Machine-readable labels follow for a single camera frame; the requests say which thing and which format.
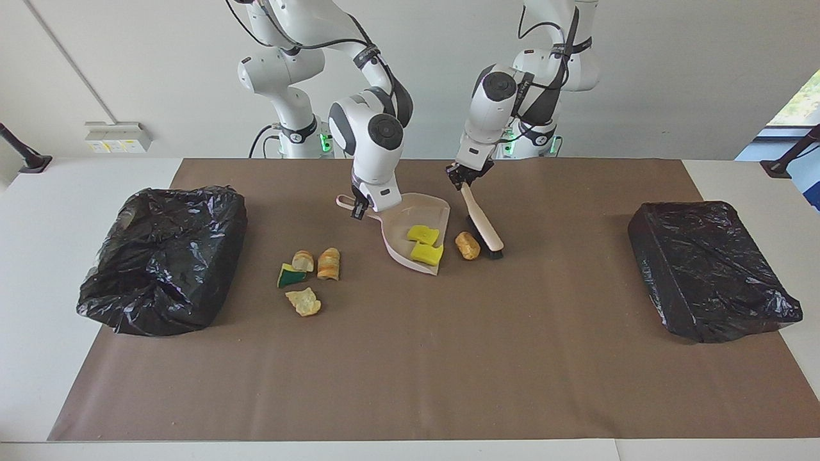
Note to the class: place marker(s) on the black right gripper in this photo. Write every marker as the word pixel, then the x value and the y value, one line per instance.
pixel 360 200

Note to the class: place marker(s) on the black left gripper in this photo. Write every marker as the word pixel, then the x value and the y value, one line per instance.
pixel 471 174

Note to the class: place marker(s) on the beige hand brush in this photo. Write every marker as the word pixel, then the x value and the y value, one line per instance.
pixel 480 221

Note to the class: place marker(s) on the beige plastic dustpan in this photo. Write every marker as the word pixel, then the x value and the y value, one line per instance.
pixel 394 237

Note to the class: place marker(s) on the notched yellow sponge piece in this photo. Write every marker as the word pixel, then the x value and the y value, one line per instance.
pixel 426 255

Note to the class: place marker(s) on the green and yellow sponge piece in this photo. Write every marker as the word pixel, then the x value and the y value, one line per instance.
pixel 291 277

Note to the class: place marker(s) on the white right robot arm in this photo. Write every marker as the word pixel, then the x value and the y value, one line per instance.
pixel 375 160

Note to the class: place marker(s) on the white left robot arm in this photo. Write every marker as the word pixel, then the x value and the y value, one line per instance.
pixel 483 125

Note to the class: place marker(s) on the black bag-lined bin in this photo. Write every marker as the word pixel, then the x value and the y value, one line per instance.
pixel 705 269
pixel 160 262

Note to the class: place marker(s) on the brown paper table mat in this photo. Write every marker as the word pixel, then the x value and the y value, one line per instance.
pixel 410 371

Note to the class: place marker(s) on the black stand foot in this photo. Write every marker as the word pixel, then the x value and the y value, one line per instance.
pixel 775 168
pixel 35 163

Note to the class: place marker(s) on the window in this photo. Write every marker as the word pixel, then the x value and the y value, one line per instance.
pixel 801 105

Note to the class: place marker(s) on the white wall socket box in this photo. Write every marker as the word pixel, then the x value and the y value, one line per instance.
pixel 118 137

